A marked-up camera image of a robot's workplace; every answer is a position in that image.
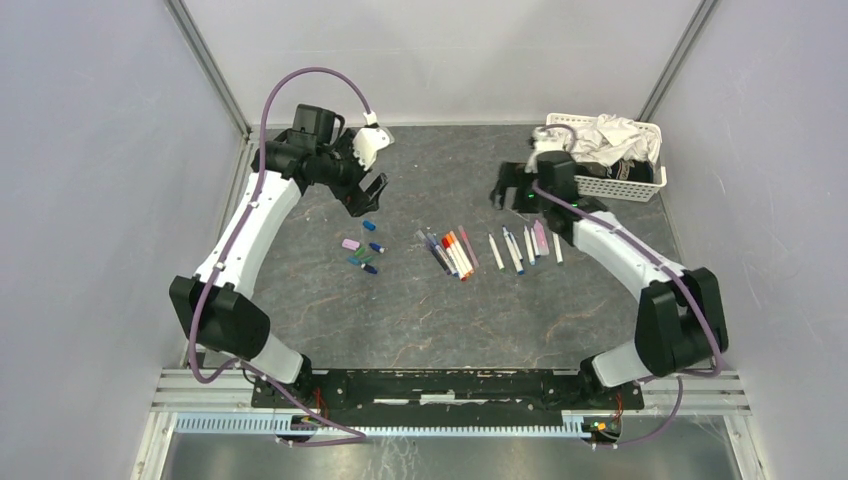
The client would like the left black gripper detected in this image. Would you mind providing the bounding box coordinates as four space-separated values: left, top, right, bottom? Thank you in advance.
317 130 389 217

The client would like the pink highlighter cap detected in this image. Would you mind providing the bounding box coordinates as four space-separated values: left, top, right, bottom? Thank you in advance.
341 239 361 251

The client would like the pink thin pen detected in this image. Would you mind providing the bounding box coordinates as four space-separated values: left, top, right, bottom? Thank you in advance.
458 225 479 270

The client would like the large blue white marker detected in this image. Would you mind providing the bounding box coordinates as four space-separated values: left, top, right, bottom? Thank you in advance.
502 225 525 275

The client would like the blue white marker pen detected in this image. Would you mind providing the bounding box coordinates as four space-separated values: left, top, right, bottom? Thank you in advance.
528 228 541 259

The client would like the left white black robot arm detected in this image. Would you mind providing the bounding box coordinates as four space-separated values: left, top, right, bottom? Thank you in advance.
169 104 394 408

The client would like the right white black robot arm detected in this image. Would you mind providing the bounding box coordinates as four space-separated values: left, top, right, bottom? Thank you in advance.
490 151 729 408

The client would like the dark blue capped marker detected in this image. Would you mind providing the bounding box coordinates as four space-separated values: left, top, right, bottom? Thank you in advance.
426 233 459 277

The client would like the orange capped marker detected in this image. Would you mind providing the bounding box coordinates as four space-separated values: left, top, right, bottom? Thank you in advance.
448 230 474 279

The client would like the white cloth in basket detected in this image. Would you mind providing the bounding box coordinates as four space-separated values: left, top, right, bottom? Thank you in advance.
564 114 662 167

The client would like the black cloth in basket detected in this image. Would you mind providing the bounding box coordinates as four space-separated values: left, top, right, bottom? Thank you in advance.
575 159 654 183

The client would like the white plastic basket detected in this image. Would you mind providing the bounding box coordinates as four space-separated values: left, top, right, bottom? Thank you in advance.
540 113 668 203

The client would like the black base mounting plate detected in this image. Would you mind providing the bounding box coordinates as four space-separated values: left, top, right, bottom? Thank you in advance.
251 368 645 429

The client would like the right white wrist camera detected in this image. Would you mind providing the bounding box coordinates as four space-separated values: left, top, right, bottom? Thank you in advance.
531 129 566 154

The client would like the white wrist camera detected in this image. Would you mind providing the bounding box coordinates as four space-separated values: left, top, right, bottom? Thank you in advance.
531 129 566 154
353 112 395 171

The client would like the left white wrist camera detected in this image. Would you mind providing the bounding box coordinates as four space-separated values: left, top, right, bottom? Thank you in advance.
353 112 395 171

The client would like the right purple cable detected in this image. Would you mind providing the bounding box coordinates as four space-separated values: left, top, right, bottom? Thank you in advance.
529 123 725 449

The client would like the aluminium frame rail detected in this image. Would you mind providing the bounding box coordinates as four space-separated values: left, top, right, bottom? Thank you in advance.
150 369 752 417

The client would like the white cable duct strip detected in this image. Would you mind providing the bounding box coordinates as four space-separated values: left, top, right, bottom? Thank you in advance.
174 413 590 440

